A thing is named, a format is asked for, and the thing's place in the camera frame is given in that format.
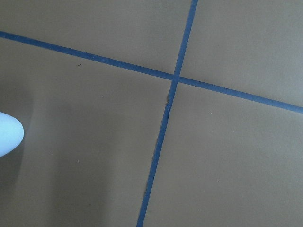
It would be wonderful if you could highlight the light blue plastic cup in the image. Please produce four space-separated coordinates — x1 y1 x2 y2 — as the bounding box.
0 112 24 157

